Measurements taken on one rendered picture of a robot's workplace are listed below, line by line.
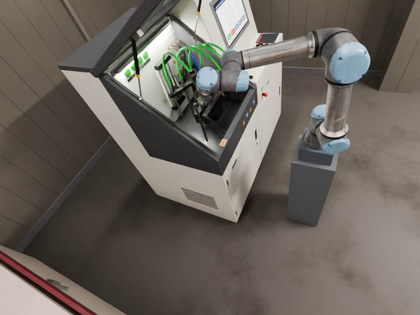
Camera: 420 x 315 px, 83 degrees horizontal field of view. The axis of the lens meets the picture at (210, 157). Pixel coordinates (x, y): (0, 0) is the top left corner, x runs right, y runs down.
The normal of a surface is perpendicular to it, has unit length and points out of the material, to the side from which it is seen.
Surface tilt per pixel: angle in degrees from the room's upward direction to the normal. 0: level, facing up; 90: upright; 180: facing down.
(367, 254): 0
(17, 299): 0
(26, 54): 90
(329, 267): 0
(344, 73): 82
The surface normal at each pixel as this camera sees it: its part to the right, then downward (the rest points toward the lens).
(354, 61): -0.01, 0.69
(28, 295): -0.21, -0.61
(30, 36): 0.89, 0.20
